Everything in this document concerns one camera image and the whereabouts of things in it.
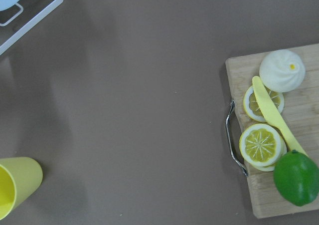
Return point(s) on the yellow plastic cup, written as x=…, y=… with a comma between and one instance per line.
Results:
x=20, y=177

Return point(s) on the white steamed bun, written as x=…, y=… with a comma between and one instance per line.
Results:
x=282, y=71

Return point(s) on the lemon half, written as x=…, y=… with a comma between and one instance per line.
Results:
x=262, y=146

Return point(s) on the green lime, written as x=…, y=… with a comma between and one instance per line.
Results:
x=296, y=178

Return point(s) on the lemon slice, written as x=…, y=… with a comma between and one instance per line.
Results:
x=251, y=106

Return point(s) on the yellow plastic spoon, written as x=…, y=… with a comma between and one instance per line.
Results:
x=273, y=116

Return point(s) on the cup rack with pastel cups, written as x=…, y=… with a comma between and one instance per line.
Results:
x=17, y=17

